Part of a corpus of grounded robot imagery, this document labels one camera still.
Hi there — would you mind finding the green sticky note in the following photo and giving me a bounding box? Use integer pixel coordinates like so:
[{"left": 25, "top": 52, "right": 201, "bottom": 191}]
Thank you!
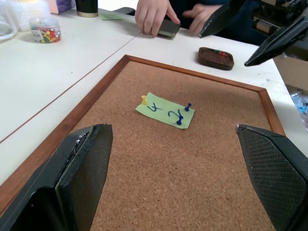
[{"left": 135, "top": 92, "right": 196, "bottom": 130}]

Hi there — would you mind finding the clear plastic bag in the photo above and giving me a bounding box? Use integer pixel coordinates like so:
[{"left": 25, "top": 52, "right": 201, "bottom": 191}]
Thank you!
[{"left": 0, "top": 0, "right": 51, "bottom": 42}]

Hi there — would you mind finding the blue plastic packaging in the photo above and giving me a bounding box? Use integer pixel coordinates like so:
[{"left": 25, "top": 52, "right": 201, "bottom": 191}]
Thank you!
[{"left": 289, "top": 89, "right": 308, "bottom": 133}]

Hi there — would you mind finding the cardboard box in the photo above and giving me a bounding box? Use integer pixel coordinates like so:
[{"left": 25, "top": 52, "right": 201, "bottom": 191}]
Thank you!
[{"left": 273, "top": 45, "right": 308, "bottom": 92}]

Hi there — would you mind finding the person's dark blue clothing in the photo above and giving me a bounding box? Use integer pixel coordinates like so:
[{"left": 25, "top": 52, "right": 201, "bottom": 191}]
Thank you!
[{"left": 168, "top": 0, "right": 268, "bottom": 47}]

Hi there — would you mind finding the brown wooden tray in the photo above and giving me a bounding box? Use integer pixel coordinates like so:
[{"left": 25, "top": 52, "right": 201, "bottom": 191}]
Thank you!
[{"left": 197, "top": 47, "right": 235, "bottom": 71}]

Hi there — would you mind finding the person's left hand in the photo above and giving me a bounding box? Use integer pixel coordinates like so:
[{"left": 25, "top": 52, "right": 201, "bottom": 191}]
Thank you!
[{"left": 182, "top": 3, "right": 223, "bottom": 37}]

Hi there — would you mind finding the person's right hand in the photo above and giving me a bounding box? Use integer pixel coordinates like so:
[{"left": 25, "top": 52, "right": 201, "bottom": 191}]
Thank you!
[{"left": 134, "top": 0, "right": 181, "bottom": 38}]

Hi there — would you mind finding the pink and purple box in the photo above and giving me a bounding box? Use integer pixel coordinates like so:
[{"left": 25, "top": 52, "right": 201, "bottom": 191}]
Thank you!
[{"left": 47, "top": 0, "right": 77, "bottom": 15}]

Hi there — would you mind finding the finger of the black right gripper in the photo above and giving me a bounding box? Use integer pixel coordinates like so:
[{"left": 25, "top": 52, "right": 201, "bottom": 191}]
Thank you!
[
  {"left": 198, "top": 0, "right": 251, "bottom": 39},
  {"left": 244, "top": 16, "right": 308, "bottom": 67}
]

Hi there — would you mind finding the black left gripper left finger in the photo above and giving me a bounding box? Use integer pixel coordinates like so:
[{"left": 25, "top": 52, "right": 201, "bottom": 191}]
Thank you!
[{"left": 0, "top": 124, "right": 113, "bottom": 231}]

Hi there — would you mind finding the black cup with gold base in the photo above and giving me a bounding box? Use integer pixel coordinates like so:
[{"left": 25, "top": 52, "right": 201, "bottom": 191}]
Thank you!
[{"left": 76, "top": 0, "right": 99, "bottom": 18}]

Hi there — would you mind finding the clear jar of pushpins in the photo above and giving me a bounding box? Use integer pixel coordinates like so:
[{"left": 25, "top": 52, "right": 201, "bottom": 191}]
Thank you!
[{"left": 29, "top": 16, "right": 62, "bottom": 44}]

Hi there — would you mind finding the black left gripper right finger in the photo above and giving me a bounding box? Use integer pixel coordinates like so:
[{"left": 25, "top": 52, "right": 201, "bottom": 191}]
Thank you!
[{"left": 235, "top": 124, "right": 308, "bottom": 231}]

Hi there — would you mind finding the black chair part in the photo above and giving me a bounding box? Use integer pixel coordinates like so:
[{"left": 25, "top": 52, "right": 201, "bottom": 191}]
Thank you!
[{"left": 112, "top": 7, "right": 136, "bottom": 16}]

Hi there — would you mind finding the black smartphone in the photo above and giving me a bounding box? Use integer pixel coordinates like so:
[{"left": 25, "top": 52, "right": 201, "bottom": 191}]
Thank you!
[{"left": 156, "top": 19, "right": 181, "bottom": 40}]

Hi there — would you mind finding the cork board with wooden frame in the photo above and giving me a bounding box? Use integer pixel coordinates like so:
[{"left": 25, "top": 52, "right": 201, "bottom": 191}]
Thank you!
[{"left": 0, "top": 54, "right": 287, "bottom": 231}]

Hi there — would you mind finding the green paper sheet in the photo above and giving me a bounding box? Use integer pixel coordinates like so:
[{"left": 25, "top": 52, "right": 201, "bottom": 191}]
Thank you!
[{"left": 98, "top": 12, "right": 125, "bottom": 21}]

